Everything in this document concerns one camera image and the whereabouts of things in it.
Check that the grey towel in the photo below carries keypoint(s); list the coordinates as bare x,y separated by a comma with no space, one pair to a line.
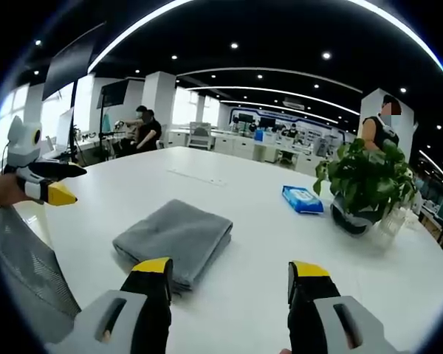
177,236

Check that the person's left hand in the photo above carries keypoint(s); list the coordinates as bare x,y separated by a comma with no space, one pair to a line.
3,190

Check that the person's right hand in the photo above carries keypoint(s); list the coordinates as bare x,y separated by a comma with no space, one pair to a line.
285,351

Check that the grey mesh office chair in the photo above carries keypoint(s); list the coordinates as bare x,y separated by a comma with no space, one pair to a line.
26,269

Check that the black monitor on stand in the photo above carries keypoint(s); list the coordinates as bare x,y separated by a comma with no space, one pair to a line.
68,70

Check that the dark round plant pot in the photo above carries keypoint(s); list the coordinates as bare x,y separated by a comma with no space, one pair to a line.
349,219

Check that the clear glass vase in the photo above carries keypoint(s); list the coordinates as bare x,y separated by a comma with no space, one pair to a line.
391,225

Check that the blue wet wipes packet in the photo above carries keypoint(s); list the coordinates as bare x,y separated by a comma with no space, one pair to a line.
302,199

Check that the green potted plant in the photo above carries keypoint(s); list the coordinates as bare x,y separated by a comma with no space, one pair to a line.
365,177

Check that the white office chair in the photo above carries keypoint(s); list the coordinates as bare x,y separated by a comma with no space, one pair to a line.
200,134

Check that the black wall screen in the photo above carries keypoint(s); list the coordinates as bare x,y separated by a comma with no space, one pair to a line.
114,93

